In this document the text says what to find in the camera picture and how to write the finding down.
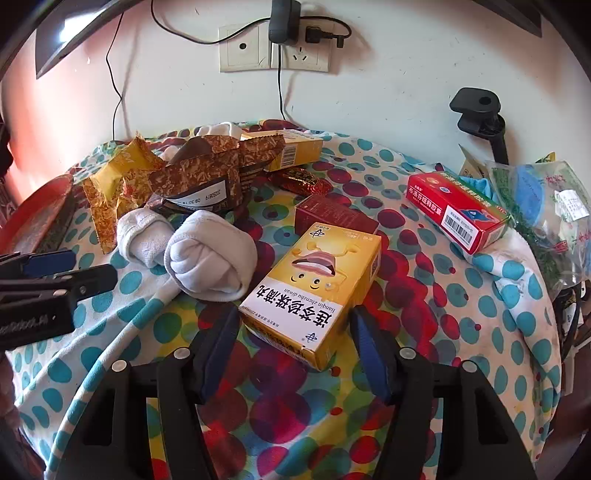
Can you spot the polka dot cloth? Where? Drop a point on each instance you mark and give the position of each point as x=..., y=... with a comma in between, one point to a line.
x=415, y=286

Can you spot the dark red box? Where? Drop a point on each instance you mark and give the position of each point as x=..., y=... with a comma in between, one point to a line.
x=332, y=212

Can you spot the yellow cartoon medicine box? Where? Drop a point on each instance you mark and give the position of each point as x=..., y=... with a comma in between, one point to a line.
x=314, y=286

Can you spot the red medicine box green side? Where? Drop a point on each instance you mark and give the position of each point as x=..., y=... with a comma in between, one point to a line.
x=452, y=203

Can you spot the clear bag green print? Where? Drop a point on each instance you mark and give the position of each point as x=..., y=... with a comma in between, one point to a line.
x=540, y=221

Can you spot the black clamp mount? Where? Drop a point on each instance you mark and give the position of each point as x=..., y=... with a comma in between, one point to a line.
x=475, y=104

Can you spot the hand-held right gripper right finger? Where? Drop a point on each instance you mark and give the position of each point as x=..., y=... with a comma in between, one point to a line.
x=369, y=355

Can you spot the red foil candy wrapper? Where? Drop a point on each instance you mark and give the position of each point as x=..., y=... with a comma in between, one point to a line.
x=300, y=180

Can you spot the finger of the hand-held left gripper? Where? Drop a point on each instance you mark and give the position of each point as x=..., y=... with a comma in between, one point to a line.
x=83, y=284
x=46, y=264

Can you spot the plain yellow box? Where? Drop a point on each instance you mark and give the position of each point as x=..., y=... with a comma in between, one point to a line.
x=300, y=147

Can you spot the small white sock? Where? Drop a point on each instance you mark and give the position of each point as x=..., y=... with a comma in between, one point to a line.
x=138, y=240

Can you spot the black power adapter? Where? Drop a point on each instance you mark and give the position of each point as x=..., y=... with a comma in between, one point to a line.
x=284, y=23

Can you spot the round red tray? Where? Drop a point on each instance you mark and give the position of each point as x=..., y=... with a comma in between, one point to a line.
x=32, y=212

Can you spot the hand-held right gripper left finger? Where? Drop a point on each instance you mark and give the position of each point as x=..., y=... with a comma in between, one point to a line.
x=217, y=355

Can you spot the yellow snack packet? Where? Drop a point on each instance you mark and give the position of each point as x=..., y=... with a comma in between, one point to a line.
x=111, y=180

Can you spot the black plug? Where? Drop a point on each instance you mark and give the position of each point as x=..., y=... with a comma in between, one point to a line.
x=318, y=33

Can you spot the large white sock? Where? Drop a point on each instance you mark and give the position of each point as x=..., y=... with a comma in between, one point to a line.
x=207, y=258

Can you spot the pale paper packet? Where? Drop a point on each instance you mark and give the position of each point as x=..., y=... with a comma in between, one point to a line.
x=471, y=166

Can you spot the brown snack packet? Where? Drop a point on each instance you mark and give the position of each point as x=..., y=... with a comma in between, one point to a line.
x=198, y=198

